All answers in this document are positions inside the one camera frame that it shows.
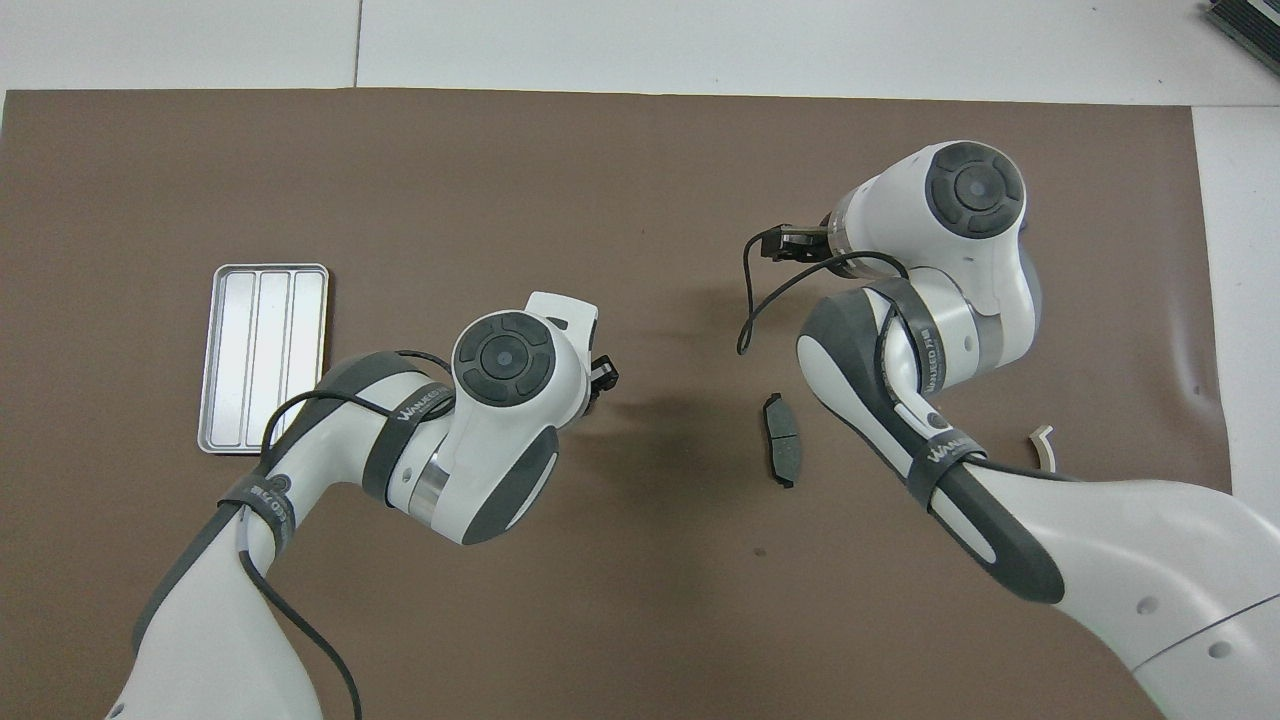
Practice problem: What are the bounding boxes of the brown table mat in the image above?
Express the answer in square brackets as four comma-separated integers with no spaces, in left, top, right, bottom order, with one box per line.
[0,88,1259,720]

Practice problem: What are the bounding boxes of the silver metal tray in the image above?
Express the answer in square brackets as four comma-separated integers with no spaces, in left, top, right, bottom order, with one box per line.
[197,263,331,457]

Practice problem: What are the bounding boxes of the grey ribbed metal device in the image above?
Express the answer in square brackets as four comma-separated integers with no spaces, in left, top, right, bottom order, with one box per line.
[1204,0,1280,76]

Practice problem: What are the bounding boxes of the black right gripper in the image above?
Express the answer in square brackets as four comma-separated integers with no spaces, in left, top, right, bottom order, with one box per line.
[770,225,833,264]

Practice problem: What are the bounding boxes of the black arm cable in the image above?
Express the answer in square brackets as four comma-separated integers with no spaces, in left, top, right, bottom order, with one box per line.
[238,348,456,720]
[736,226,986,466]

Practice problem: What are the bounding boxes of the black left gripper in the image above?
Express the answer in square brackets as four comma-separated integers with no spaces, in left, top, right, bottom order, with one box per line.
[581,352,620,411]

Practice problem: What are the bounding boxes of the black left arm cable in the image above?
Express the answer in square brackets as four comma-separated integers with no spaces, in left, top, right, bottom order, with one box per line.
[238,348,456,720]

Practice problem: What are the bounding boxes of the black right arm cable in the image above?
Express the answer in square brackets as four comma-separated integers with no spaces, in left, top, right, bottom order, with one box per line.
[736,226,986,466]

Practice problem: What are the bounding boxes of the long dark brake pad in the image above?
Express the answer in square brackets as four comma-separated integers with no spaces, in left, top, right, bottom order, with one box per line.
[762,392,804,490]

